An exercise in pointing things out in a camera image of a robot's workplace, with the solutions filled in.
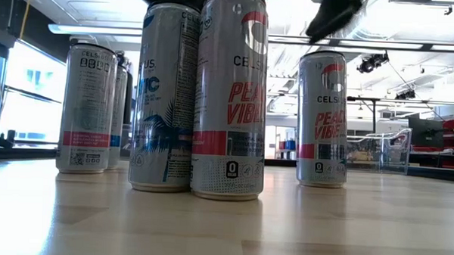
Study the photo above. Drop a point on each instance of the Celsius Peach Vibe can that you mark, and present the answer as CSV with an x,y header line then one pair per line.
x,y
229,105
85,111
322,119

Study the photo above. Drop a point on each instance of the red and blue boxes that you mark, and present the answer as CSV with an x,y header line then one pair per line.
x,y
287,145

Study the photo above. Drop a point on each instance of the black ceiling spotlight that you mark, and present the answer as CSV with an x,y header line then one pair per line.
x,y
373,63
406,94

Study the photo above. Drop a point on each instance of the black aluminium table frame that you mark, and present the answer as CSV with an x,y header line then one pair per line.
x,y
21,153

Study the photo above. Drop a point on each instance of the white ceiling baffles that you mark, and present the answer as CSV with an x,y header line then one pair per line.
x,y
286,69

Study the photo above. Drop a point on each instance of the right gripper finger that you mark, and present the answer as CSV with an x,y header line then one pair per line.
x,y
337,14

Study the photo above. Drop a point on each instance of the black monitor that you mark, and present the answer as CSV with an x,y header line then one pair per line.
x,y
425,132

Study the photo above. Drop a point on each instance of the clear plastic bin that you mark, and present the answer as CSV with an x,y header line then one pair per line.
x,y
385,155

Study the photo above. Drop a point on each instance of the long ceiling light bar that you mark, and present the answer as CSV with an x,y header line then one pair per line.
x,y
94,30

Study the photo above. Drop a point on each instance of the silver ceiling duct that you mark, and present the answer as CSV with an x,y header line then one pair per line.
x,y
366,32

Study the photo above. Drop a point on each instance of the black ceiling track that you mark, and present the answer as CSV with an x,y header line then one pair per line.
x,y
420,1

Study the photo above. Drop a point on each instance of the black upright post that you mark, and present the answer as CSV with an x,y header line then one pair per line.
x,y
128,97

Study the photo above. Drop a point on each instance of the Celsius Arctic Vibe can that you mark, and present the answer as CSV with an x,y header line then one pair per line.
x,y
118,112
163,102

